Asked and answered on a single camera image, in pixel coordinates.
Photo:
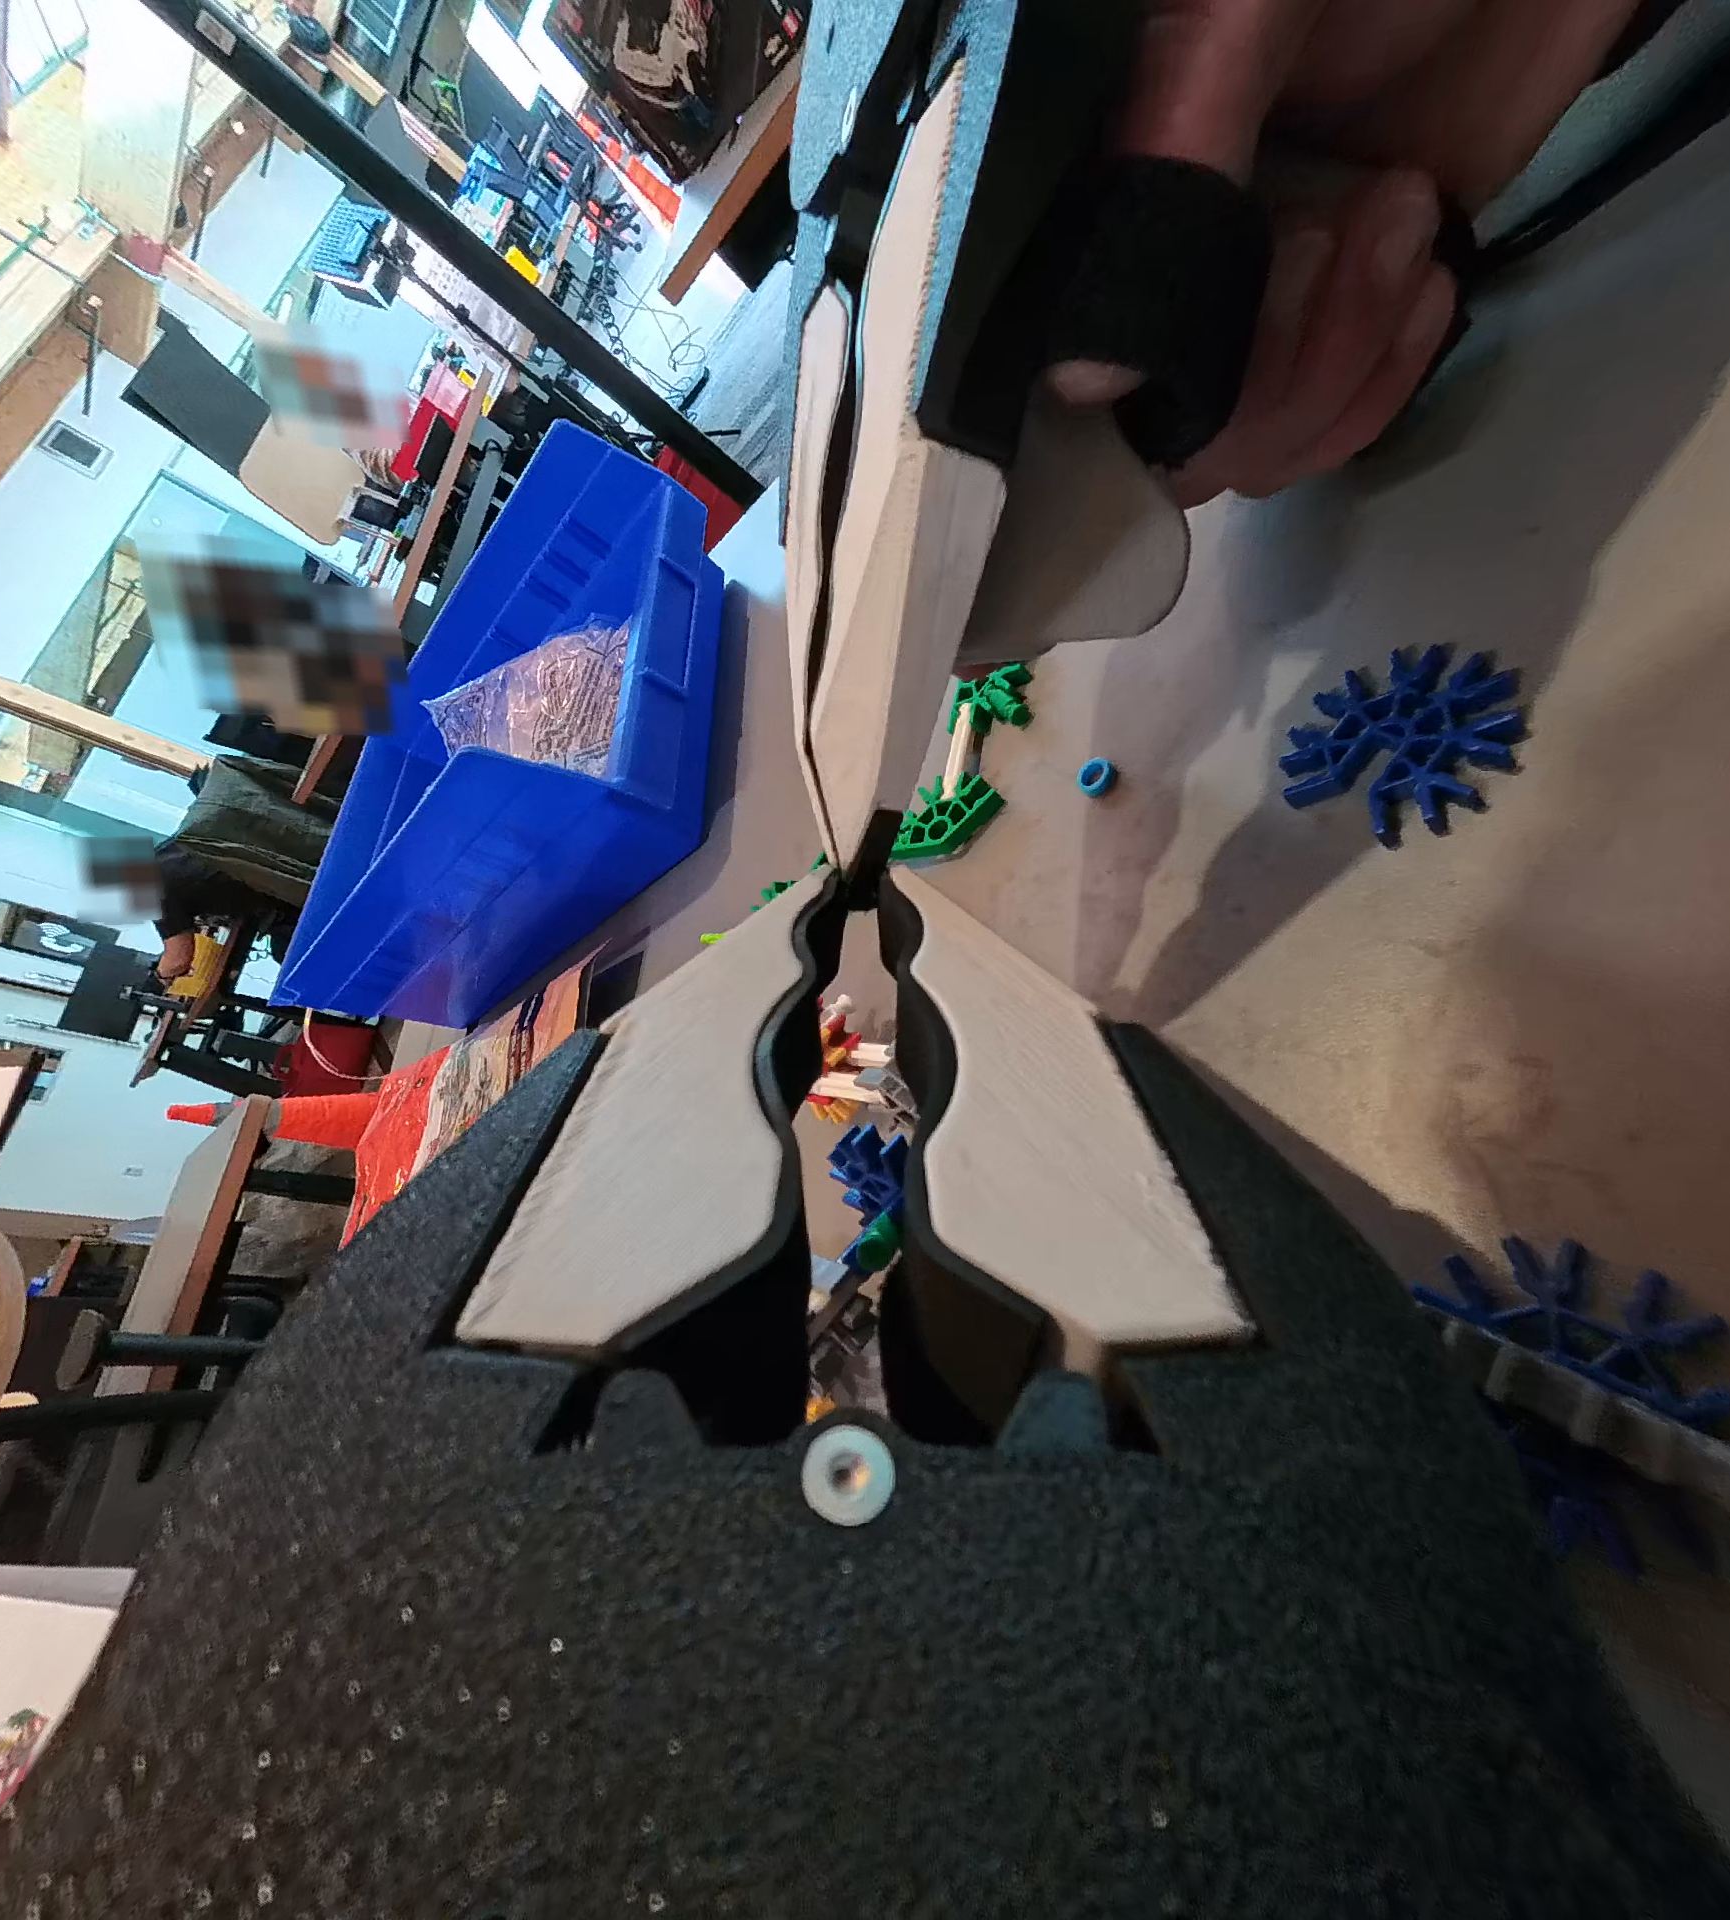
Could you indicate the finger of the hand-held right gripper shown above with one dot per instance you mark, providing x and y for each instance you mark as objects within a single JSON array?
[
  {"x": 905, "y": 598},
  {"x": 806, "y": 525}
]

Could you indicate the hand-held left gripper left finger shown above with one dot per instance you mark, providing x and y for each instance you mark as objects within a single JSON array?
[{"x": 640, "y": 1185}]

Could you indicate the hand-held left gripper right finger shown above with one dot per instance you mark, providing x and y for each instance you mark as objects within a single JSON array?
[{"x": 1075, "y": 1185}]

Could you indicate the green short rod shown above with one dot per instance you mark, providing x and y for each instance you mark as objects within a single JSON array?
[{"x": 879, "y": 1240}]

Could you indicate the multicoloured construction toy model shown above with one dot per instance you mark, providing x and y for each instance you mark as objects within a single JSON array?
[{"x": 865, "y": 1169}]

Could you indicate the person's right forearm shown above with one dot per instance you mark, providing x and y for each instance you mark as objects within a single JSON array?
[{"x": 1705, "y": 59}]

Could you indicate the person's right hand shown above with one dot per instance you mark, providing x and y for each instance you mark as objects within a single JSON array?
[{"x": 1376, "y": 180}]

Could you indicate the orange toy package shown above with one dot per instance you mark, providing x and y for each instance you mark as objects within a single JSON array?
[{"x": 460, "y": 1111}]

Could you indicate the clear plastic bag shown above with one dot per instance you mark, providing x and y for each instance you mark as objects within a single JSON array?
[{"x": 552, "y": 696}]

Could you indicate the orange traffic cone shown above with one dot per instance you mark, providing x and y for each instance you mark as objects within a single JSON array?
[{"x": 318, "y": 1116}]

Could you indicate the blue storage bin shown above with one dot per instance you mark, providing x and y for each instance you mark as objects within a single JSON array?
[{"x": 537, "y": 869}]

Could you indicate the black metal pole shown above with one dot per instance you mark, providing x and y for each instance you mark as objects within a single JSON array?
[{"x": 505, "y": 262}]

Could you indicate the black toy box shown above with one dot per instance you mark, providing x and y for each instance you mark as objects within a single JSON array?
[{"x": 671, "y": 74}]

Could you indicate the grey side table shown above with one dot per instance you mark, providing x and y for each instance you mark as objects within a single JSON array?
[{"x": 200, "y": 1229}]

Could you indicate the blue snowflake connector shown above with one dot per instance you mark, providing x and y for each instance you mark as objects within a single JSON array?
[{"x": 1405, "y": 743}]

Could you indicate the blue and grey snowflake connectors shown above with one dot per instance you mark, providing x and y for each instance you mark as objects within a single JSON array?
[{"x": 1601, "y": 1350}]

